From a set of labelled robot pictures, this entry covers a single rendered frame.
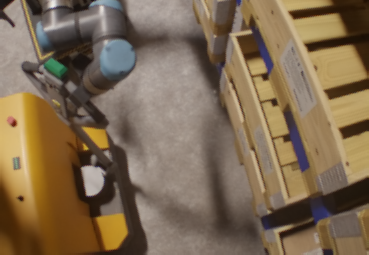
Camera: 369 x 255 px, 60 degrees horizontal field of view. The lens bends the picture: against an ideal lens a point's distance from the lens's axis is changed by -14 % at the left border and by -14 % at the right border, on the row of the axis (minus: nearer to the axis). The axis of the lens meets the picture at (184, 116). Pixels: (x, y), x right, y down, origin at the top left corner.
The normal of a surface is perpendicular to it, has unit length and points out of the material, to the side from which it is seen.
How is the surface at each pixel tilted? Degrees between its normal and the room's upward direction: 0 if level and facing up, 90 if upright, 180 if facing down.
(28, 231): 0
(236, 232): 0
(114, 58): 35
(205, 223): 0
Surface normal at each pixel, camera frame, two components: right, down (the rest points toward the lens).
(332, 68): 0.00, -0.34
